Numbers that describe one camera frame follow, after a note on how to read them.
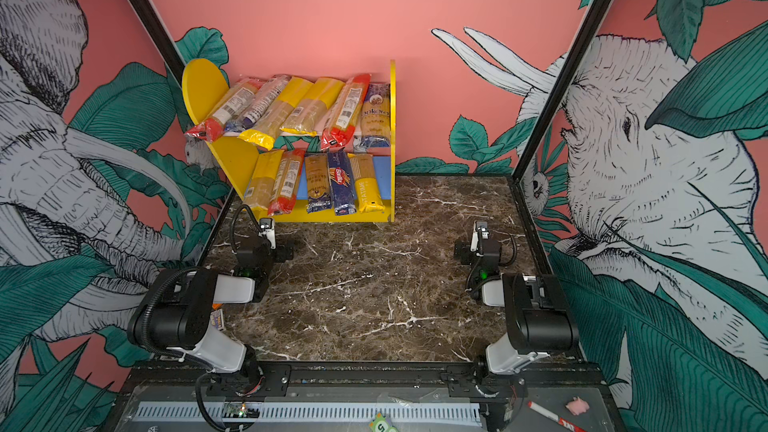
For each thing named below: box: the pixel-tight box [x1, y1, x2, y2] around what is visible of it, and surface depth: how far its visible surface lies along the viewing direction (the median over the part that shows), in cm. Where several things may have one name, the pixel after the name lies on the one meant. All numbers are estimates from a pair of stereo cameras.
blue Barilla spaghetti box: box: [328, 149, 356, 216], surface depth 97 cm
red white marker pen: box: [527, 400, 588, 432], surface depth 70 cm
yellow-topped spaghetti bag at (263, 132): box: [238, 76, 314, 151], surface depth 75 cm
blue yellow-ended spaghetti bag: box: [224, 74, 292, 133], surface depth 79 cm
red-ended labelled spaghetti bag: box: [268, 148, 304, 217], surface depth 96 cm
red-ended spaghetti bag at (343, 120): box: [321, 73, 371, 152], surface depth 76 cm
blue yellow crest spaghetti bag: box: [305, 153, 332, 214], surface depth 97 cm
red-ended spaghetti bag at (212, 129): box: [184, 76, 264, 144], surface depth 75 cm
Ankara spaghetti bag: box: [360, 82, 391, 148], surface depth 76 cm
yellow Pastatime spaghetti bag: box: [347, 153, 385, 213], surface depth 98 cm
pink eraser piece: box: [565, 396, 590, 416], surface depth 71 cm
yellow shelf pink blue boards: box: [182, 59, 396, 223], surface depth 84 cm
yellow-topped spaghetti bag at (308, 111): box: [280, 78, 345, 135], surface depth 78 cm
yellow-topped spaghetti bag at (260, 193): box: [243, 149, 285, 211], surface depth 98 cm
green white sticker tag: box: [369, 412, 399, 432], surface depth 69 cm
